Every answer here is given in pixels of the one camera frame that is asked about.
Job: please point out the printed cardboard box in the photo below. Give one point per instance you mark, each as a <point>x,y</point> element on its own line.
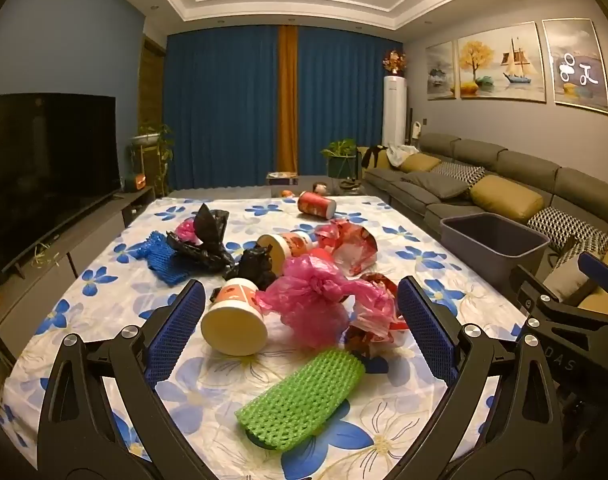
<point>281,178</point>

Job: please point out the small white appliance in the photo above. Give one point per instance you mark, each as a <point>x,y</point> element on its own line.
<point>414,131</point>

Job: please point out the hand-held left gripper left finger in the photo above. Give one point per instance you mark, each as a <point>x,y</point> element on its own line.
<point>176,330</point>

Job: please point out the small patterned cushion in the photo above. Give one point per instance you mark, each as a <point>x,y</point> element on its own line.
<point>461,172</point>

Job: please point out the dark ashtray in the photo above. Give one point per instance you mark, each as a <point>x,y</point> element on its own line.
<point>350,186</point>

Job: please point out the black plastic bag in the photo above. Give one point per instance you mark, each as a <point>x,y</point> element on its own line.
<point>254,267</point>
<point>209,232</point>

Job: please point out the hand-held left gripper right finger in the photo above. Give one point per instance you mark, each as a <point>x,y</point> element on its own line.
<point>426,327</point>

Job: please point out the red white plastic bag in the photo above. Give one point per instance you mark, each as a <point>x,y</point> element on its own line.
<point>349,247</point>
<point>379,335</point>

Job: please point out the blue curtain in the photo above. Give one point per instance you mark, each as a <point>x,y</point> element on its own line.
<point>344,100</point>
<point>219,110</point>

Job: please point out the grey television cabinet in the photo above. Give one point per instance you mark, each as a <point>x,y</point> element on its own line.
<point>94,230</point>

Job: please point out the large pink plastic bag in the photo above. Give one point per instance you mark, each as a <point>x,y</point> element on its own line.
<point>314,295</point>

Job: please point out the small pink plastic bag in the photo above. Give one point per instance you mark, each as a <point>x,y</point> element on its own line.
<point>186,231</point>

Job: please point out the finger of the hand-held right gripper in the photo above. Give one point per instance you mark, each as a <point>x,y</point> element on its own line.
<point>598,270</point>
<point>531,292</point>

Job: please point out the flat grey cushion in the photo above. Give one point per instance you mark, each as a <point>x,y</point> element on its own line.
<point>436,185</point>

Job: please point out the red paper cup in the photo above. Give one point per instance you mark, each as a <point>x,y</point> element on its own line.
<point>314,205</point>

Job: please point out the small figurine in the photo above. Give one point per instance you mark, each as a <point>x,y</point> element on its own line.
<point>320,189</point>

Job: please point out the white cloth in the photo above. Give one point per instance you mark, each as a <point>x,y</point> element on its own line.
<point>401,155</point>

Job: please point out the medium patterned cushion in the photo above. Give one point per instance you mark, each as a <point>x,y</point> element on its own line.
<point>581,255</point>

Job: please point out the green foam net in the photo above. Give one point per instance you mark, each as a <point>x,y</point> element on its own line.
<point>299,402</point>

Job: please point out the large patterned cushion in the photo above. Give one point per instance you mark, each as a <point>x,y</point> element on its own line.
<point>564,227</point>

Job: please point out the small framed landscape painting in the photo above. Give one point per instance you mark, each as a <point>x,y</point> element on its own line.
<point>441,70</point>

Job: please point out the wooden door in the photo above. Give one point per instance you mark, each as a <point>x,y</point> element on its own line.
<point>151,80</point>

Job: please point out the framed sailboat painting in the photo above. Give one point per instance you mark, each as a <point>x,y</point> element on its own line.
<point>501,62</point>

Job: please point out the black flat television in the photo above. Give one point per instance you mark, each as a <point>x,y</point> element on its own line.
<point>44,170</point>

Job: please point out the orange curtain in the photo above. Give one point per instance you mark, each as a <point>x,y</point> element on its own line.
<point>287,100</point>

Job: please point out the artificial flower arrangement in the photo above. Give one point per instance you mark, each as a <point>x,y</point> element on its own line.
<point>395,62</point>

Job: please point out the green potted plant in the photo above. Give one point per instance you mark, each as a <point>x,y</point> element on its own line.
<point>340,155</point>

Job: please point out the grey plastic bin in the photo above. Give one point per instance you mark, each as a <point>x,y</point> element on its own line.
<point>464,250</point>

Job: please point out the plump grey cushion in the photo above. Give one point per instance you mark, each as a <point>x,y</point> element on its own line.
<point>566,277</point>

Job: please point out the orange white paper cup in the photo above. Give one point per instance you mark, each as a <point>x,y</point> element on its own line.
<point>284,250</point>
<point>234,320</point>

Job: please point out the blue floral tablecloth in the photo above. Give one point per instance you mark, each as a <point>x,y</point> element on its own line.
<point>109,285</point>

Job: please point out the blue foam net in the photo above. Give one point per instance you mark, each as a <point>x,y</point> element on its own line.
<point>164,260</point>

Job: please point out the black garment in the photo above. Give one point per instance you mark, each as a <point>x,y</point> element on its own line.
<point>374,156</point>

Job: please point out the grey sectional sofa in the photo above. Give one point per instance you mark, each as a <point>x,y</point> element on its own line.
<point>524,160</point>

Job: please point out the framed purple sky painting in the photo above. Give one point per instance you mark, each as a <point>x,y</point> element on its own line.
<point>576,65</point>

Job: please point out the white tower air conditioner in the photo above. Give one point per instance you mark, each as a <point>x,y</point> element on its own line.
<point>394,110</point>

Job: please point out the small yellow cushion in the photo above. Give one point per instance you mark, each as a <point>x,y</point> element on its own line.
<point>421,162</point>

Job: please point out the large yellow cushion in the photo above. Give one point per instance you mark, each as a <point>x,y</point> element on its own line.
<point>506,197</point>

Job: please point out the trailing plant in white pot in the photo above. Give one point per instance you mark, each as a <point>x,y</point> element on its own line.
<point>151,145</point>

